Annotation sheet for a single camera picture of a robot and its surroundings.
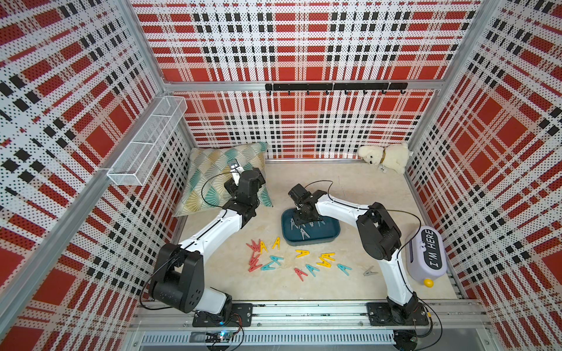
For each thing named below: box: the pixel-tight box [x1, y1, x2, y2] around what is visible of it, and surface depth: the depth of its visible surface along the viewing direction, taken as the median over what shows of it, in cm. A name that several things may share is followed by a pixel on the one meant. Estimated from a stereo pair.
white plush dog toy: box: [358, 143, 410, 175], surface depth 117 cm
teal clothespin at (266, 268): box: [260, 261, 276, 272], surface depth 86 cm
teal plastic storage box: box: [281, 207, 341, 247], surface depth 94 cm
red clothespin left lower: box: [248, 262, 263, 273], surface depth 86 cm
